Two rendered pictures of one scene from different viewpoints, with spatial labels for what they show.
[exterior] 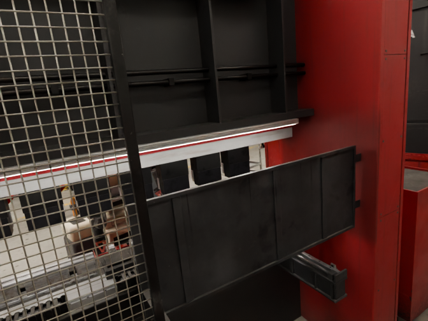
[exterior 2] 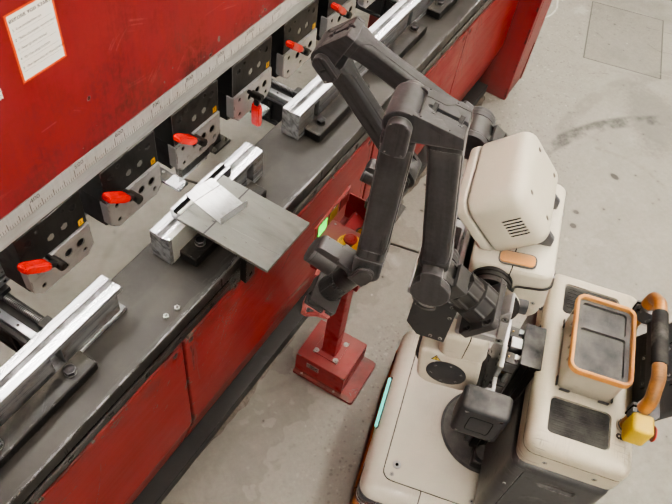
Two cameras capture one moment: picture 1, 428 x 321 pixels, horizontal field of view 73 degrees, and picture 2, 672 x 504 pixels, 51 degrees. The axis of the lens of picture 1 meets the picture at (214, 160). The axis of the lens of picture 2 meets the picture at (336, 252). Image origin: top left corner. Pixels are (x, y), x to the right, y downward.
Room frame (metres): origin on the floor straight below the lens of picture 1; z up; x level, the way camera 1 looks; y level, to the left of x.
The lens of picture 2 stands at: (2.59, -0.15, 2.30)
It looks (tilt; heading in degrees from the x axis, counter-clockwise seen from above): 52 degrees down; 143
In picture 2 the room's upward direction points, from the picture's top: 10 degrees clockwise
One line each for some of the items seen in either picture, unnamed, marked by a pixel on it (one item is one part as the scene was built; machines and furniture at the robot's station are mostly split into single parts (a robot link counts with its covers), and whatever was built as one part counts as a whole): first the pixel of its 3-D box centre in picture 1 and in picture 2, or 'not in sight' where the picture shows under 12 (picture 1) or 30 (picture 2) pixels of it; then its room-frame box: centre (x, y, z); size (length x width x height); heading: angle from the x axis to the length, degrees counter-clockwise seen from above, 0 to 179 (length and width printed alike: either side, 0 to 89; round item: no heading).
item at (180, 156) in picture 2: (172, 175); (182, 119); (1.48, 0.22, 1.26); 0.15 x 0.09 x 0.17; 119
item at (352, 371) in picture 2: not in sight; (336, 360); (1.62, 0.68, 0.06); 0.25 x 0.20 x 0.12; 31
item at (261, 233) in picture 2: not in sight; (244, 221); (1.60, 0.32, 1.00); 0.26 x 0.18 x 0.01; 29
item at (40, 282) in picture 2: (235, 160); (41, 235); (1.68, -0.13, 1.26); 0.15 x 0.09 x 0.17; 119
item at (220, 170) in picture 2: not in sight; (201, 191); (1.46, 0.27, 0.99); 0.20 x 0.03 x 0.03; 119
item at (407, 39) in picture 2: not in sight; (399, 47); (1.03, 1.15, 0.89); 0.30 x 0.05 x 0.03; 119
